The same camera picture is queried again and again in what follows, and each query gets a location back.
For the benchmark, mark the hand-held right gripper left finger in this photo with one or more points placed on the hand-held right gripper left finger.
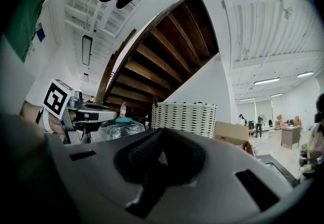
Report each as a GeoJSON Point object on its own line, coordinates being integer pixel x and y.
{"type": "Point", "coordinates": [136, 162]}

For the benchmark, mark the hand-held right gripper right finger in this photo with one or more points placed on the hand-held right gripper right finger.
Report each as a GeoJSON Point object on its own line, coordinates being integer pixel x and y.
{"type": "Point", "coordinates": [184, 162]}

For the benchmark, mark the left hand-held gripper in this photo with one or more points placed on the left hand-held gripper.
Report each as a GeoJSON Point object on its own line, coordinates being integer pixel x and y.
{"type": "Point", "coordinates": [56, 97]}

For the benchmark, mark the person's left forearm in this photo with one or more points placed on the person's left forearm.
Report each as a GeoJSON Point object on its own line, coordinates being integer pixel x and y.
{"type": "Point", "coordinates": [31, 113]}

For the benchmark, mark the person's left hand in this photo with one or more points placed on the person's left hand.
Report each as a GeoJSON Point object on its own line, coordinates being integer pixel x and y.
{"type": "Point", "coordinates": [55, 124]}

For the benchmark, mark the clear plastic bag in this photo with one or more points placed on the clear plastic bag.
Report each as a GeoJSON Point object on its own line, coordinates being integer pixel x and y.
{"type": "Point", "coordinates": [121, 129]}

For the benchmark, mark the white woven basket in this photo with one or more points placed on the white woven basket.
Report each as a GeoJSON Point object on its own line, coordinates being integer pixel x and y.
{"type": "Point", "coordinates": [183, 118]}

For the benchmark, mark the brown cardboard box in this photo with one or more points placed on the brown cardboard box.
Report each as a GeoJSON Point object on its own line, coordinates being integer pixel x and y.
{"type": "Point", "coordinates": [231, 132]}

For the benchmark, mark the white ceiling tube light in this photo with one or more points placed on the white ceiling tube light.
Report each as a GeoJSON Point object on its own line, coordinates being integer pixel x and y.
{"type": "Point", "coordinates": [305, 74]}
{"type": "Point", "coordinates": [276, 95]}
{"type": "Point", "coordinates": [248, 99]}
{"type": "Point", "coordinates": [267, 81]}

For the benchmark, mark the standing fan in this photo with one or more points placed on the standing fan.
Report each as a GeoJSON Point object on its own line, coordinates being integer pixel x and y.
{"type": "Point", "coordinates": [263, 118]}

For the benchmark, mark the person's green shirt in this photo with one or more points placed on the person's green shirt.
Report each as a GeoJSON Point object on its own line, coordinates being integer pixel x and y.
{"type": "Point", "coordinates": [24, 13]}

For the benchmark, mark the dark wooden staircase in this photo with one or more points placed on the dark wooden staircase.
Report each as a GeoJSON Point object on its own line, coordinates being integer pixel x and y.
{"type": "Point", "coordinates": [164, 56]}

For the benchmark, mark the light wooden desk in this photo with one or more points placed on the light wooden desk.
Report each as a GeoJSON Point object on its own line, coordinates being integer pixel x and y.
{"type": "Point", "coordinates": [290, 137]}

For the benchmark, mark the blue wall sign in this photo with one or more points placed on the blue wall sign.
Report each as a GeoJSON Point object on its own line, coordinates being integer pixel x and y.
{"type": "Point", "coordinates": [40, 33]}

